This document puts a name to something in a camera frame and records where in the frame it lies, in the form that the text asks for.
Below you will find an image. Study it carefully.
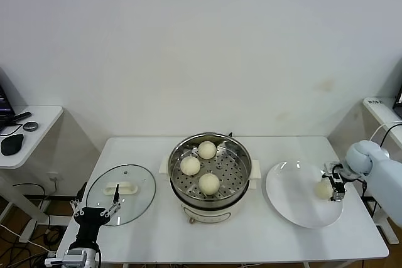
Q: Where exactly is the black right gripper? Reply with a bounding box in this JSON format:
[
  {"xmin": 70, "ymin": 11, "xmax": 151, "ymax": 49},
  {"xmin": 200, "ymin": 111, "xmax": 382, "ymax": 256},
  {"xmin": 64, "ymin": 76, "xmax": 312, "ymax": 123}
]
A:
[{"xmin": 320, "ymin": 164, "xmax": 348, "ymax": 202}]

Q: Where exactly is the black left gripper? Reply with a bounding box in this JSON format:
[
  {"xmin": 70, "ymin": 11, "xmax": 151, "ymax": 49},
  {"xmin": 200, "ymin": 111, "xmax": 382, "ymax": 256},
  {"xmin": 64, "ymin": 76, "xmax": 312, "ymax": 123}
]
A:
[{"xmin": 70, "ymin": 182, "xmax": 123, "ymax": 242}]

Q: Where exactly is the white steamed baozi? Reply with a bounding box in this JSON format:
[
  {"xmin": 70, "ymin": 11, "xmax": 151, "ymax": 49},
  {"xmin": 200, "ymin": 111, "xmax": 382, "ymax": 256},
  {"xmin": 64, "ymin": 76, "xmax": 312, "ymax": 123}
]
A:
[
  {"xmin": 198, "ymin": 173, "xmax": 220, "ymax": 196},
  {"xmin": 197, "ymin": 141, "xmax": 217, "ymax": 160},
  {"xmin": 180, "ymin": 156, "xmax": 201, "ymax": 176},
  {"xmin": 315, "ymin": 181, "xmax": 333, "ymax": 201}
]

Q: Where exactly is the glass lid with cream handle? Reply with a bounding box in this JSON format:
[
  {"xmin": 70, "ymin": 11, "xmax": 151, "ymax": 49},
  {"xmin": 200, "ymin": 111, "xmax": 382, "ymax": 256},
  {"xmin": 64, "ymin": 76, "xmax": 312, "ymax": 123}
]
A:
[{"xmin": 85, "ymin": 163, "xmax": 157, "ymax": 227}]

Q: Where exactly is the stainless steel steamer basket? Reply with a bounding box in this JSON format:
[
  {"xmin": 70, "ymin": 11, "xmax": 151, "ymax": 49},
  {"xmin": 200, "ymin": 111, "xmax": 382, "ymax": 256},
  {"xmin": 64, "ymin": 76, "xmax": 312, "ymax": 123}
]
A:
[{"xmin": 168, "ymin": 132, "xmax": 253, "ymax": 208}]

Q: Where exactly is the white round plate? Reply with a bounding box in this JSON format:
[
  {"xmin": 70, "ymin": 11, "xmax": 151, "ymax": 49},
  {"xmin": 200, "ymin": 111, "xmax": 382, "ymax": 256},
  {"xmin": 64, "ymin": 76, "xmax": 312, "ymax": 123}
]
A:
[{"xmin": 265, "ymin": 160, "xmax": 344, "ymax": 230}]

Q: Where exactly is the white side table with label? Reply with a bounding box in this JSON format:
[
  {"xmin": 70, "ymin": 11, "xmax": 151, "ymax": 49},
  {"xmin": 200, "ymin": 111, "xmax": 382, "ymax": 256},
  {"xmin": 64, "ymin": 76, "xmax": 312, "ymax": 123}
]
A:
[{"xmin": 363, "ymin": 97, "xmax": 402, "ymax": 245}]

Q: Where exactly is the white side table with mouse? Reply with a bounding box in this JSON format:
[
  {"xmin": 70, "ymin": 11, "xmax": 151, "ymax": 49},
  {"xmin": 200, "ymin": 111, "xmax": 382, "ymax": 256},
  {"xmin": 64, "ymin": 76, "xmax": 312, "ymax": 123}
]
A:
[{"xmin": 0, "ymin": 105, "xmax": 64, "ymax": 244}]

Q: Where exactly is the black computer mouse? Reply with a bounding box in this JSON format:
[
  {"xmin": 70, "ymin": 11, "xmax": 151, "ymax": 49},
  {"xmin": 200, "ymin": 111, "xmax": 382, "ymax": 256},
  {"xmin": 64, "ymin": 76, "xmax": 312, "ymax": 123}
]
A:
[{"xmin": 0, "ymin": 134, "xmax": 25, "ymax": 156}]

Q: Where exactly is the dark laptop screen edge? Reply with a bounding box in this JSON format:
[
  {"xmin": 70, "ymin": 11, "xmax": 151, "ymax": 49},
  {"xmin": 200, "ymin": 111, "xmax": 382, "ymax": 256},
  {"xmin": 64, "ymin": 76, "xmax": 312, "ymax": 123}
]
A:
[{"xmin": 392, "ymin": 82, "xmax": 402, "ymax": 114}]

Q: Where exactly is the black remote stick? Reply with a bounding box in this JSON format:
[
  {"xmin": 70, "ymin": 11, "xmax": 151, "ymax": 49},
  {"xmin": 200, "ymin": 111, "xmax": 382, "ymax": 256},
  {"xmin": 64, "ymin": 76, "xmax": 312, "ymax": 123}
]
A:
[{"xmin": 11, "ymin": 111, "xmax": 32, "ymax": 122}]

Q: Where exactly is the cream electric cooker pot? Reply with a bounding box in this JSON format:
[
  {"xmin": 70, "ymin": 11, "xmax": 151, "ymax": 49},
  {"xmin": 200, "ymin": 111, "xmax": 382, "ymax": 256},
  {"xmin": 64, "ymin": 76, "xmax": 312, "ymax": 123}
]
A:
[{"xmin": 159, "ymin": 153, "xmax": 262, "ymax": 225}]

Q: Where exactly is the black laptop with lit screen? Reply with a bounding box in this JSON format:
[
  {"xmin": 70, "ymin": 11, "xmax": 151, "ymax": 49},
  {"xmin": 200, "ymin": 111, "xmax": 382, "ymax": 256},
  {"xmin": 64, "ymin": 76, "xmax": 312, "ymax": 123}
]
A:
[{"xmin": 0, "ymin": 68, "xmax": 17, "ymax": 131}]

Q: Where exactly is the white wall outlet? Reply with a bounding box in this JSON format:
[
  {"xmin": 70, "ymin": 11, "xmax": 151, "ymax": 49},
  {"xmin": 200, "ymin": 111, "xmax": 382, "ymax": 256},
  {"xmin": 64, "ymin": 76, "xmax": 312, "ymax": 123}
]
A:
[{"xmin": 46, "ymin": 172, "xmax": 62, "ymax": 193}]

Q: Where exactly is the black floor cable bundle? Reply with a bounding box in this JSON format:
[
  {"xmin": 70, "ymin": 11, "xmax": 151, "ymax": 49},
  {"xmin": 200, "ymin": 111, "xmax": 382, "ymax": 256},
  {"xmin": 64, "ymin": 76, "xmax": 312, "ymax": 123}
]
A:
[{"xmin": 0, "ymin": 227, "xmax": 63, "ymax": 268}]

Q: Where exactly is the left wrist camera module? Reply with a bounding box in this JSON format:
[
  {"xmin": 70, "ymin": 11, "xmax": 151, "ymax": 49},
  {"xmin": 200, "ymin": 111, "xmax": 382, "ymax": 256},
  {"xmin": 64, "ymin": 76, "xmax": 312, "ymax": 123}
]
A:
[{"xmin": 44, "ymin": 249, "xmax": 88, "ymax": 267}]

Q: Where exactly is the black looped floor cable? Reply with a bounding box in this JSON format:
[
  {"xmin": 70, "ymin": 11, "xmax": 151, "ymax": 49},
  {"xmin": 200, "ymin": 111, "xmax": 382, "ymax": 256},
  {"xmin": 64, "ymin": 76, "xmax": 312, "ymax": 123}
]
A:
[{"xmin": 12, "ymin": 183, "xmax": 53, "ymax": 201}]

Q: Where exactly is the white hanging cable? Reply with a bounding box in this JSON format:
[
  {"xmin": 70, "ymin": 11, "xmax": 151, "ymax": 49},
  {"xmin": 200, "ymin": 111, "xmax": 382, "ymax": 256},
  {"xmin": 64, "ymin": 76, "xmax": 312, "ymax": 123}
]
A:
[{"xmin": 369, "ymin": 122, "xmax": 402, "ymax": 144}]

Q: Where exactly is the white floor cable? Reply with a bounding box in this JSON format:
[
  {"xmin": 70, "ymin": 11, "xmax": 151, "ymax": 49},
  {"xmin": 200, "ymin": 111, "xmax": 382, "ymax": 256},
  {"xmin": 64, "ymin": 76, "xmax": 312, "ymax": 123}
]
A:
[{"xmin": 0, "ymin": 223, "xmax": 58, "ymax": 254}]

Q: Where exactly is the thin black desk cable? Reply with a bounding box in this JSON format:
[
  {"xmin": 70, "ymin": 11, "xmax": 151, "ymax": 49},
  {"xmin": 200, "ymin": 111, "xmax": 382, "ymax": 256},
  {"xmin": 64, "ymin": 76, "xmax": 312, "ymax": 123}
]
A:
[{"xmin": 0, "ymin": 122, "xmax": 23, "ymax": 137}]

